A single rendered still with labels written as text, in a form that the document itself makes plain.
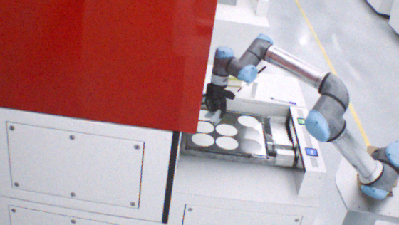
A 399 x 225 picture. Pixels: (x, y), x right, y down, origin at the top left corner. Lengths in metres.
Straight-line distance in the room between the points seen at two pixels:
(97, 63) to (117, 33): 0.12
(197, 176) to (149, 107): 0.62
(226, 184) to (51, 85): 0.89
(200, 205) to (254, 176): 0.29
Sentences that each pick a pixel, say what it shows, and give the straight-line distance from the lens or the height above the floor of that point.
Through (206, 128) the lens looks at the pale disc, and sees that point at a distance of 2.33.
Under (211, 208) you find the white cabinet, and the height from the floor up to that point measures 0.76.
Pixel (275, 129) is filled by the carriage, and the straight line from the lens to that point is 2.47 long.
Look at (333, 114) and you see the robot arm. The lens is 1.87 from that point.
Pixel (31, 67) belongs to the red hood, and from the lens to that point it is 1.64.
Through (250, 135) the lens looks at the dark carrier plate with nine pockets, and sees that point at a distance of 2.34.
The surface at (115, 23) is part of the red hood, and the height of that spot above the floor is 1.57.
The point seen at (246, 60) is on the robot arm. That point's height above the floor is 1.32.
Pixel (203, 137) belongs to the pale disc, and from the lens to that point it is 2.26.
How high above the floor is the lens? 2.09
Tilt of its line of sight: 30 degrees down
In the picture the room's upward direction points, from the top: 9 degrees clockwise
